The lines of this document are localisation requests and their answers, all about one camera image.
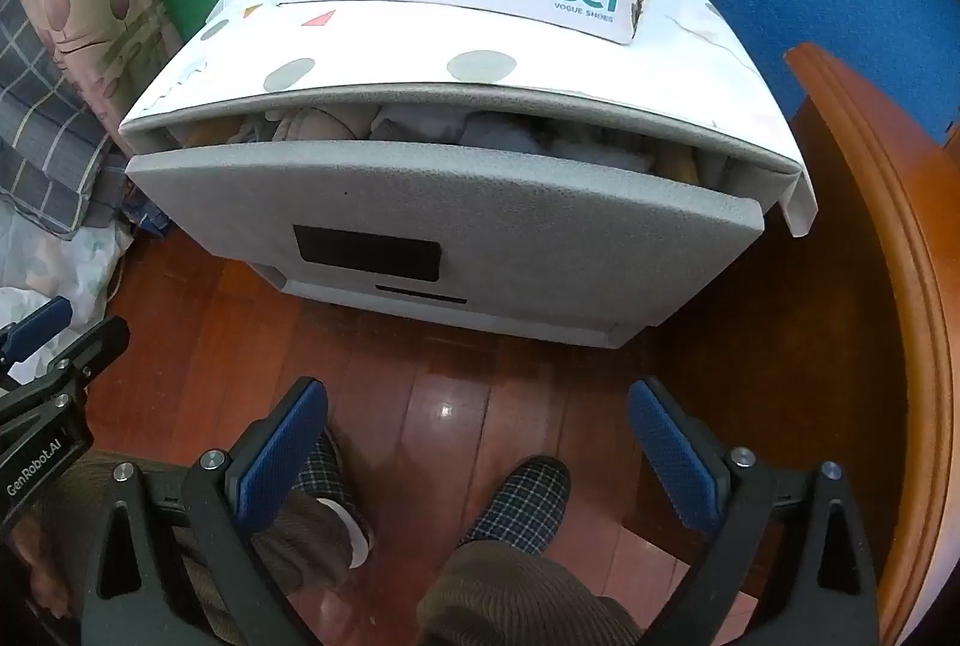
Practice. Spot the plaid left slipper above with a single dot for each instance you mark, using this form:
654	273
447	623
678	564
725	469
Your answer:
322	473

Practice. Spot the person's right leg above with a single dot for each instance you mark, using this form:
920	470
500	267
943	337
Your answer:
510	601

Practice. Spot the orange wooden bed frame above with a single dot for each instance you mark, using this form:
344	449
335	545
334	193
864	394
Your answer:
885	241

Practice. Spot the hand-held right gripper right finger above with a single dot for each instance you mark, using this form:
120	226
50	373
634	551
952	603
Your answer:
675	458

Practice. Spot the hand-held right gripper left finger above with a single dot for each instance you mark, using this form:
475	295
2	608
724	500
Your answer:
277	451

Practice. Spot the floral quilt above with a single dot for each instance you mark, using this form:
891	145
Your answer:
82	1

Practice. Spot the white nightstand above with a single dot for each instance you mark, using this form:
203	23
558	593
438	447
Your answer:
465	312

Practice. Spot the grey front wooden drawer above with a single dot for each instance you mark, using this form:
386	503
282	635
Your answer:
525	218

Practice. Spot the plaid blanket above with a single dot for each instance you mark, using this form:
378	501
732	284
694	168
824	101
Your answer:
37	114

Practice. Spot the plaid slipper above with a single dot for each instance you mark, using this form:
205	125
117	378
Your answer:
517	503
322	473

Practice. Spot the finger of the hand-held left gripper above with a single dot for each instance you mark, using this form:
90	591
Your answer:
90	353
45	320

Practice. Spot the plaid right slipper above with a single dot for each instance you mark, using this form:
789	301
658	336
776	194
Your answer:
517	503

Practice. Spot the person's left hand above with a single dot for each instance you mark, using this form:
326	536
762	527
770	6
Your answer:
30	556

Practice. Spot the pile of clothes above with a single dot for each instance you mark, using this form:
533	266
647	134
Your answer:
420	125

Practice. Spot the white plastic bag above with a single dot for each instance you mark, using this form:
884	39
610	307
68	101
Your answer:
60	263

